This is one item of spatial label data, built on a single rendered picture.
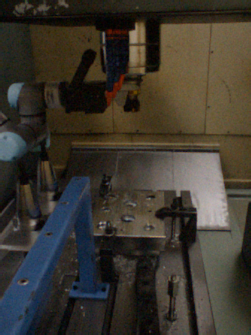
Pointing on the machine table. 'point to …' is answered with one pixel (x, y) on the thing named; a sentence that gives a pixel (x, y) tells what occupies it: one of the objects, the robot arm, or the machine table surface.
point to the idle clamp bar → (146, 301)
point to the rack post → (87, 257)
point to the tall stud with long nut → (172, 296)
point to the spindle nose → (139, 48)
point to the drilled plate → (128, 238)
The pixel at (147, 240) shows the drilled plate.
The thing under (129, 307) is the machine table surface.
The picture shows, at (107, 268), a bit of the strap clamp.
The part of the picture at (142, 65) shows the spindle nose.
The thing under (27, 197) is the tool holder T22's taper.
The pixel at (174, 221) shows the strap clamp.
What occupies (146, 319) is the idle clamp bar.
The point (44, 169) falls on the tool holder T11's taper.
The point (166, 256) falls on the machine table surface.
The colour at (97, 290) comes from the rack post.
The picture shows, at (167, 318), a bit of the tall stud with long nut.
